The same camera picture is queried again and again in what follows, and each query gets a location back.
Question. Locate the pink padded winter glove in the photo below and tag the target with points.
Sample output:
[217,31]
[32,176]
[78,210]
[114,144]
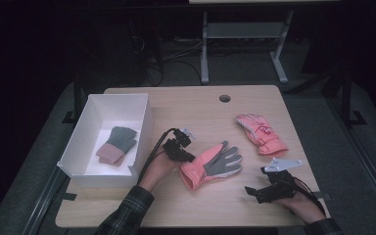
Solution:
[262,135]

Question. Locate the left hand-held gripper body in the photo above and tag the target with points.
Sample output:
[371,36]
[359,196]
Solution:
[176,147]

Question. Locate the person's left hand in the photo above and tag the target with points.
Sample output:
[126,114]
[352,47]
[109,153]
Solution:
[158,171]

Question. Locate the person's right hand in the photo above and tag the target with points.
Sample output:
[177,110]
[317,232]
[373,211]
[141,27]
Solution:
[303,205]

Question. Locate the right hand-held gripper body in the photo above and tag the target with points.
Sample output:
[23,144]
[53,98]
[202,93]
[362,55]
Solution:
[282,186]

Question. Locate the white metal desk frame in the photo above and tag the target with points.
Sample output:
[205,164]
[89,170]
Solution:
[244,31]

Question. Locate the pink glove with grey palm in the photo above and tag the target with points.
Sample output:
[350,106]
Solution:
[209,166]

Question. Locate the black metal stand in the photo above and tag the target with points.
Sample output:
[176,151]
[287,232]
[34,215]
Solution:
[347,98]
[77,98]

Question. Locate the white cardboard box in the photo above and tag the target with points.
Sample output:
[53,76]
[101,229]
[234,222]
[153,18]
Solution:
[137,111]

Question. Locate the grey metal floor rail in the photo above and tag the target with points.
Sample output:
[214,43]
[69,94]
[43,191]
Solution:
[44,200]
[365,163]

